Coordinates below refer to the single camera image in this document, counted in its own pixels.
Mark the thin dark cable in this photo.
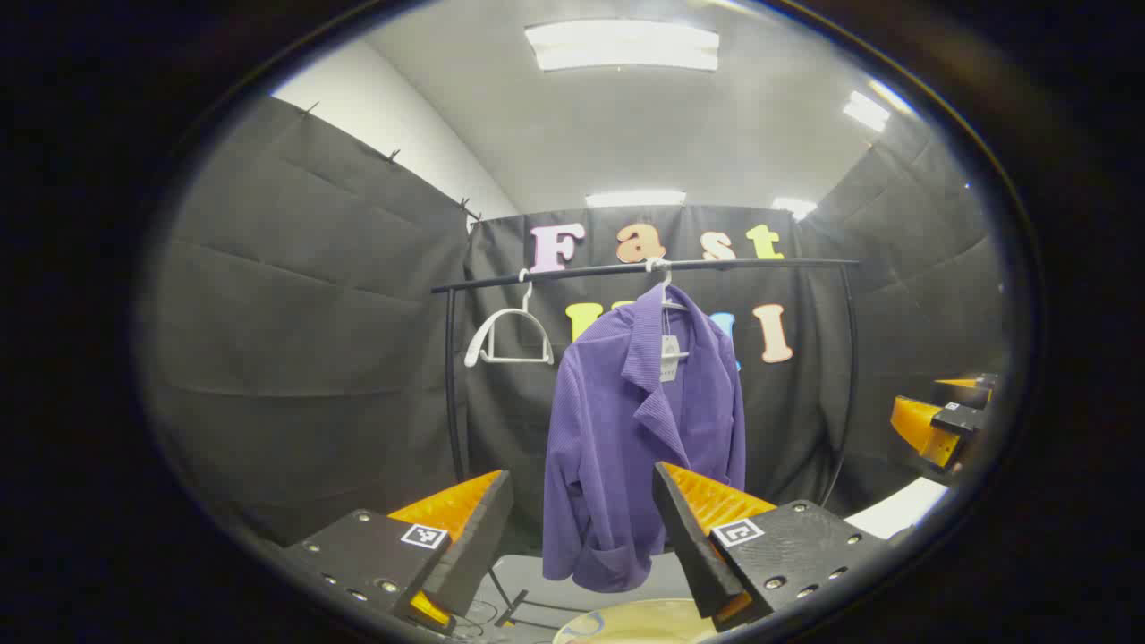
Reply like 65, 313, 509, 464
452, 597, 504, 638

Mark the black metal clothes rack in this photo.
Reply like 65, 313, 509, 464
431, 258, 861, 627

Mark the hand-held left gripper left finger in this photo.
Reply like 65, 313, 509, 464
284, 470, 515, 636

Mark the black backdrop cloth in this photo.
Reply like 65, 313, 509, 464
143, 94, 1012, 547

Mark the beige laundry hamper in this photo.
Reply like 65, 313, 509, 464
552, 597, 721, 644

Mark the large ceiling light panel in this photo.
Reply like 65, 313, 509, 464
524, 20, 721, 72

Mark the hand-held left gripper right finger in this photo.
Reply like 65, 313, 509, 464
651, 462, 886, 633

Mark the purple jacket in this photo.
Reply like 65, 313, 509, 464
541, 284, 748, 594

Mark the white plastic clothes hanger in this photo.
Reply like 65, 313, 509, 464
463, 268, 556, 368
646, 258, 691, 363

